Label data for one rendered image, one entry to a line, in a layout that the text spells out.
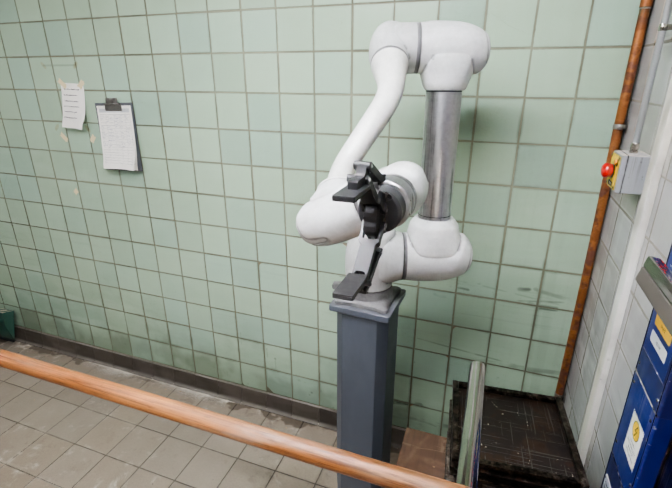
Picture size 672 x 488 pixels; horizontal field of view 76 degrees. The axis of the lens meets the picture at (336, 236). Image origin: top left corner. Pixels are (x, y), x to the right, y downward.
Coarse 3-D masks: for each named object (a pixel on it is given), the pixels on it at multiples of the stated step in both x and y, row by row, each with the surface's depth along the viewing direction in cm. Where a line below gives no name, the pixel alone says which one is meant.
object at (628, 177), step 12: (612, 156) 119; (624, 156) 111; (636, 156) 110; (648, 156) 110; (624, 168) 112; (636, 168) 111; (612, 180) 116; (624, 180) 113; (636, 180) 112; (624, 192) 114; (636, 192) 113
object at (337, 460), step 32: (0, 352) 83; (64, 384) 77; (96, 384) 75; (160, 416) 70; (192, 416) 68; (224, 416) 67; (288, 448) 62; (320, 448) 61; (384, 480) 58; (416, 480) 57
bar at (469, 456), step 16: (480, 368) 83; (480, 384) 79; (480, 400) 75; (464, 416) 73; (480, 416) 72; (464, 432) 69; (480, 432) 69; (464, 448) 66; (480, 448) 67; (464, 464) 63; (464, 480) 60
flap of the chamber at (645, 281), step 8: (640, 272) 67; (640, 280) 66; (648, 280) 64; (648, 288) 63; (656, 288) 61; (648, 296) 62; (656, 296) 60; (664, 296) 58; (656, 304) 59; (664, 304) 57; (656, 312) 59; (664, 312) 57; (664, 320) 56
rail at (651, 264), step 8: (648, 256) 67; (648, 264) 65; (656, 264) 63; (664, 264) 64; (648, 272) 65; (656, 272) 62; (664, 272) 61; (656, 280) 61; (664, 280) 59; (664, 288) 59
